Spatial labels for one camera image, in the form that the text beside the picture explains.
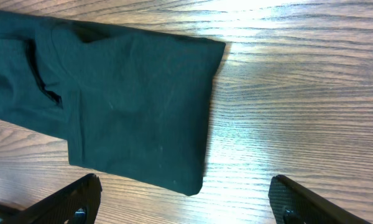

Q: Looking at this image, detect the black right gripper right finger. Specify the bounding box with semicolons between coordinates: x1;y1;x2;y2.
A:
268;175;370;224

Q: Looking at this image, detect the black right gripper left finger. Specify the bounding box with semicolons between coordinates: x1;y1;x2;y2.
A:
0;174;102;224

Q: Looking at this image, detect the black t-shirt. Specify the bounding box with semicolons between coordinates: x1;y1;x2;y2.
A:
0;11;226;196

